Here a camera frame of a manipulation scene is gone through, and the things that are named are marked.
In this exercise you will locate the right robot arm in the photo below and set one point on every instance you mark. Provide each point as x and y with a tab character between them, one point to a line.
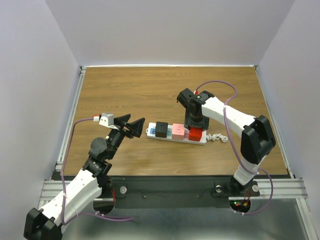
256	133

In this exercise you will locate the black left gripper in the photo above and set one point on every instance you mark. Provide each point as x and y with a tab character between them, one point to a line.
135	126

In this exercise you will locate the aluminium frame rail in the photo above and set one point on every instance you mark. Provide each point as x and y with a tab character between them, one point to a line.
283	188

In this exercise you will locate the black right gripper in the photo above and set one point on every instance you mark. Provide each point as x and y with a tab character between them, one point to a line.
203	123

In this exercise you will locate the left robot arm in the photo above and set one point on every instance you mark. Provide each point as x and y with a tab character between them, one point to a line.
92	180

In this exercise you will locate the white multicolour power strip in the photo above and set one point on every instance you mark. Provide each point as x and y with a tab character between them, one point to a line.
170	137

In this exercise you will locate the black cube plug adapter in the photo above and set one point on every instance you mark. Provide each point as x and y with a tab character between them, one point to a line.
161	129

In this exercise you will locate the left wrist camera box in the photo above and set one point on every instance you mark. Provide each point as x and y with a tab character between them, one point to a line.
105	120

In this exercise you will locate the red cube plug adapter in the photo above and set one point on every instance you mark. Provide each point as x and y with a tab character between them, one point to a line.
195	134

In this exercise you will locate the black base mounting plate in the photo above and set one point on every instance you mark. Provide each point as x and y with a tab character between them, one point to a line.
170	192

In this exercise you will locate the pink cube plug adapter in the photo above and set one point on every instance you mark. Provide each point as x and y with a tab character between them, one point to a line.
178	132

